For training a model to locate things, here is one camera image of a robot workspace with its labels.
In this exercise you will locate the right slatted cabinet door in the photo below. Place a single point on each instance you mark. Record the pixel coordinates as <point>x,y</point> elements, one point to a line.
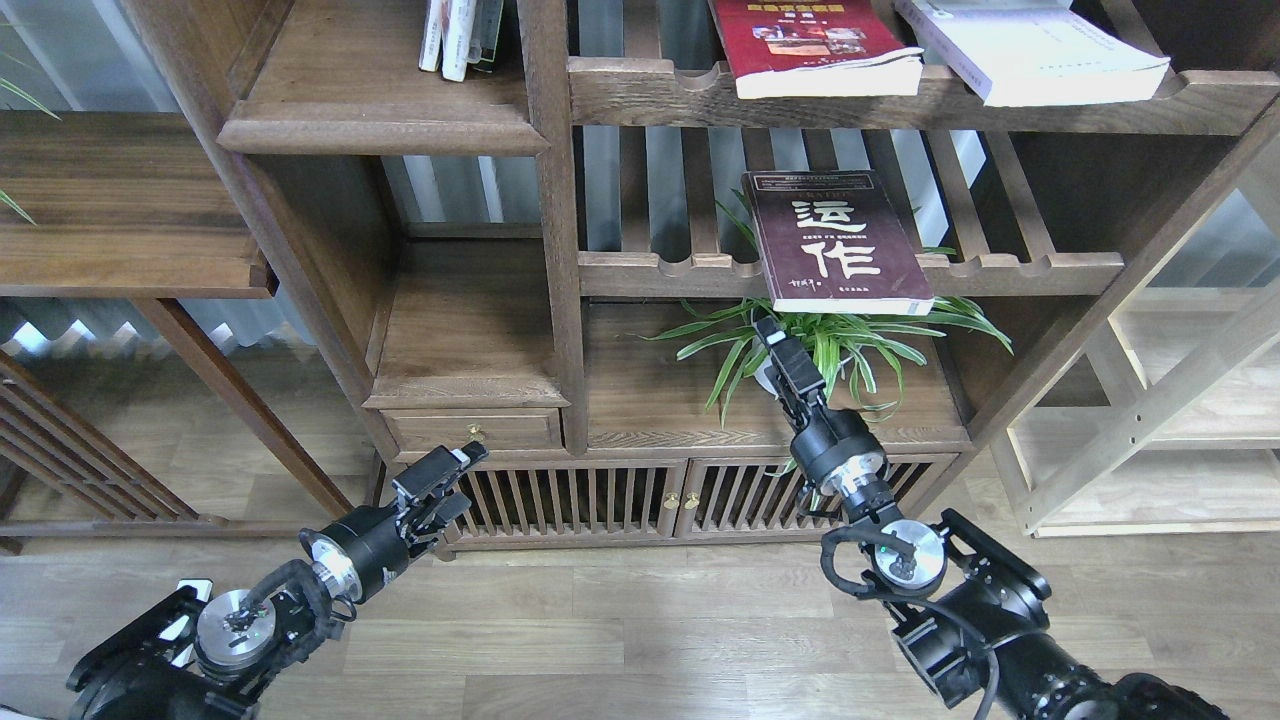
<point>742,500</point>

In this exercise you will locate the green spider plant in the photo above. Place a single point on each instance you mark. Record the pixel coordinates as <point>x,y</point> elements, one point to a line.
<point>841,345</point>

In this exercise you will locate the red book on top shelf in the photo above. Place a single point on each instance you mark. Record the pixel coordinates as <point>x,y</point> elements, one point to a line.
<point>814,49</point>

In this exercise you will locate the slatted cabinet door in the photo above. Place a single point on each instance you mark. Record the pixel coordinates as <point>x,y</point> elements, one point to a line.
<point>742,500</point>
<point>568,504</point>

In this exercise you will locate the left slatted cabinet door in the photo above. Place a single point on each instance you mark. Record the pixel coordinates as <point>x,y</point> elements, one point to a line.
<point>568,504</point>

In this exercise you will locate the white plant pot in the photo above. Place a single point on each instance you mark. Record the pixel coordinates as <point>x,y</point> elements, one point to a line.
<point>763,373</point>

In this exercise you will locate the dark wooden side table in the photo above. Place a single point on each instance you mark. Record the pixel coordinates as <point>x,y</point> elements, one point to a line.
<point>129,207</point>

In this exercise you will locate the small wooden drawer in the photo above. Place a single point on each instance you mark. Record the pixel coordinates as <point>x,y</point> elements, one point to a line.
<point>506,428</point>

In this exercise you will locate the light wooden shelf unit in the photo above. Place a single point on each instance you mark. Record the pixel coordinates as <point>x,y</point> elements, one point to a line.
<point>1169,423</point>

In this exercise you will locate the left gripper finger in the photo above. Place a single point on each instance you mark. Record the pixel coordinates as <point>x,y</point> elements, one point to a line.
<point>443,511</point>
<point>436,472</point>

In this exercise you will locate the dark wooden bookshelf cabinet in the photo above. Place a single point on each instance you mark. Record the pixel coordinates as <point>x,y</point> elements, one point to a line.
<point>510,240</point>

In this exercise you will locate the dark red book white characters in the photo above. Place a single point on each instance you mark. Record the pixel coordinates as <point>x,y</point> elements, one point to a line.
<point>831,243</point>

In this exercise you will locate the transparent upright folder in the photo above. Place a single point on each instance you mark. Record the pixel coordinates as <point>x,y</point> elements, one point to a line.
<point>485,36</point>

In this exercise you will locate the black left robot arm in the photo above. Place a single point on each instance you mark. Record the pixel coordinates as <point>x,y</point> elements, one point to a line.
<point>191,659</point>

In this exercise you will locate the green plant leaves far left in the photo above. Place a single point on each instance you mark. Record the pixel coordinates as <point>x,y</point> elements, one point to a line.
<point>30,103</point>

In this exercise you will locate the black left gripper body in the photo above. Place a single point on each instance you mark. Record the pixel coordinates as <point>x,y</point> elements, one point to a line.
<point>357,555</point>

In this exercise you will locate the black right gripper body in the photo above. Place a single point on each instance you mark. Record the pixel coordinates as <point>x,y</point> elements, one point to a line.
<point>834,449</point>

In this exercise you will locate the wooden slatted rack left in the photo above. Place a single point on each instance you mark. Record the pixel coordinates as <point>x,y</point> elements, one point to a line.
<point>58,447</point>

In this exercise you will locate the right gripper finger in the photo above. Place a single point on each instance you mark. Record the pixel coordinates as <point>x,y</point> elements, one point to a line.
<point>797,377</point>

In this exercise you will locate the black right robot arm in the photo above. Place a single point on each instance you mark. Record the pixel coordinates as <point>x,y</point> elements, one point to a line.
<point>969,613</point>

